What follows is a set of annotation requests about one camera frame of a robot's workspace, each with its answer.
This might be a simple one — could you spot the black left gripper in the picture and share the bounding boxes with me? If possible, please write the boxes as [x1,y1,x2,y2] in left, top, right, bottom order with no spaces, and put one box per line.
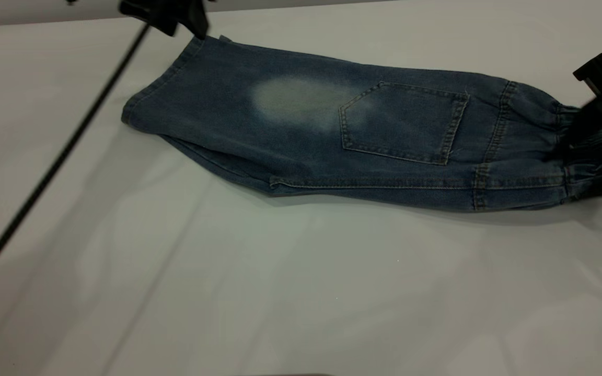
[119,0,211,40]

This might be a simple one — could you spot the blue denim shorts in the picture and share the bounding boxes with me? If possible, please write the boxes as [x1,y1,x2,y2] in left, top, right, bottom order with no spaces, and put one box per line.
[121,34,602,212]

